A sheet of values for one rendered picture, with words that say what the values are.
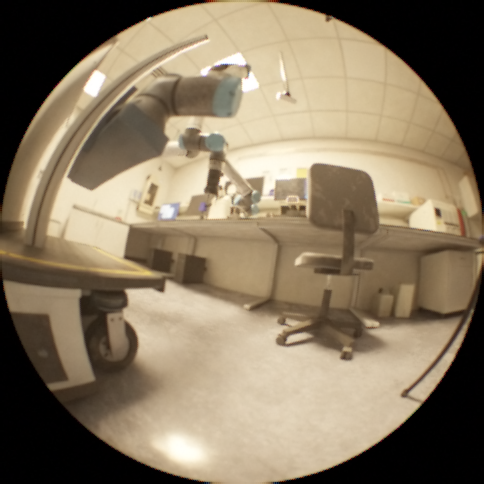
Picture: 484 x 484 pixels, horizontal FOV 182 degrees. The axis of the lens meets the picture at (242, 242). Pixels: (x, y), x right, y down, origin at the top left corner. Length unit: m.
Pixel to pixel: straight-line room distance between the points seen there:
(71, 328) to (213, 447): 0.34
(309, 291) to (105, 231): 3.23
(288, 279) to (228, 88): 1.85
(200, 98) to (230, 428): 0.80
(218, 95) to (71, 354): 0.64
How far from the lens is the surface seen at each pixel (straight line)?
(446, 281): 1.98
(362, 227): 0.79
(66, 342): 0.34
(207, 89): 0.47
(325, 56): 2.42
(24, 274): 0.29
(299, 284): 1.90
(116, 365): 0.53
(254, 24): 2.33
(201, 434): 0.42
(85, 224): 2.94
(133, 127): 0.38
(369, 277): 2.03
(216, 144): 0.73
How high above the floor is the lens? 0.38
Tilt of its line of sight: 8 degrees up
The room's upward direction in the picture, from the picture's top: 9 degrees clockwise
